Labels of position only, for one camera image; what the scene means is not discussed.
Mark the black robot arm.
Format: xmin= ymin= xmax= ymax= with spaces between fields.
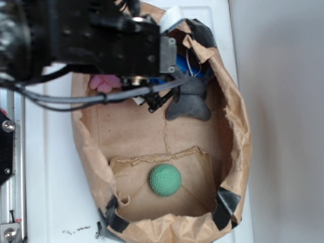
xmin=1 ymin=1 xmax=177 ymax=84

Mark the blue cylinder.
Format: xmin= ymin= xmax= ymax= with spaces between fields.
xmin=150 ymin=54 xmax=205 ymax=85

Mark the pink plush bunny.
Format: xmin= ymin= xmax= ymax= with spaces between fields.
xmin=89 ymin=74 xmax=122 ymax=93

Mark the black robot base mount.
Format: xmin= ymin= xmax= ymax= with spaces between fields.
xmin=0 ymin=108 xmax=16 ymax=186

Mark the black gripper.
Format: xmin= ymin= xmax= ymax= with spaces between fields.
xmin=30 ymin=0 xmax=178 ymax=87

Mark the grey cable bundle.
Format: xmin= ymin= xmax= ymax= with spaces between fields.
xmin=0 ymin=76 xmax=191 ymax=112

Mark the brown paper bag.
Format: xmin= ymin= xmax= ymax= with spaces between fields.
xmin=72 ymin=19 xmax=252 ymax=242

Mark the grey plush toy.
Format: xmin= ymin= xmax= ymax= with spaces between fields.
xmin=166 ymin=68 xmax=214 ymax=121

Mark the aluminium frame rail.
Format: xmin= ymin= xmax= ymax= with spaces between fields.
xmin=1 ymin=88 xmax=27 ymax=242

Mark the green dimpled ball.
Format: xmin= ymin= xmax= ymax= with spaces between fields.
xmin=149 ymin=164 xmax=182 ymax=197

